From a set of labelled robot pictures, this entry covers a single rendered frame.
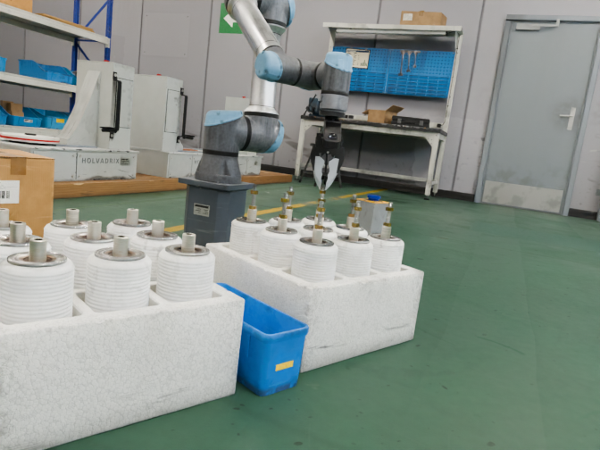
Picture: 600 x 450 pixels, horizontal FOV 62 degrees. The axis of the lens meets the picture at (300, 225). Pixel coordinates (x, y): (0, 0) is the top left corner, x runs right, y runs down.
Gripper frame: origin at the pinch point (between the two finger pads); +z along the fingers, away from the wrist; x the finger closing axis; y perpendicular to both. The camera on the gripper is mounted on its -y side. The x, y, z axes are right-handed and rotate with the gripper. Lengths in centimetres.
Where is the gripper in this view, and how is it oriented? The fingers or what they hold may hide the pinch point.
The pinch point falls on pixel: (323, 185)
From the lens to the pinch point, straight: 138.7
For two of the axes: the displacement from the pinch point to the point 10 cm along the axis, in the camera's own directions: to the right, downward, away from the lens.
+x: -9.9, -1.2, -0.2
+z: -1.2, 9.8, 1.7
